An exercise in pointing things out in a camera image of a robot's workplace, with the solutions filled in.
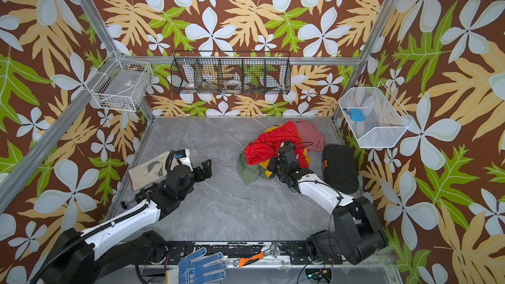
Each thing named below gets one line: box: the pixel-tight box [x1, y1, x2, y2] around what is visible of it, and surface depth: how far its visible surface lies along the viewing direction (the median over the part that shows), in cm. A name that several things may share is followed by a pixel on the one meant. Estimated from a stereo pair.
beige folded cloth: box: [128, 151, 179, 192], surface depth 97 cm
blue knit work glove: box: [178, 247, 227, 284], surface depth 72 cm
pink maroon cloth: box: [291, 119, 326, 153], surface depth 107 cm
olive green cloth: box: [236, 152, 268, 187], surface depth 96 cm
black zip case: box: [322, 143, 360, 194], surface depth 95 cm
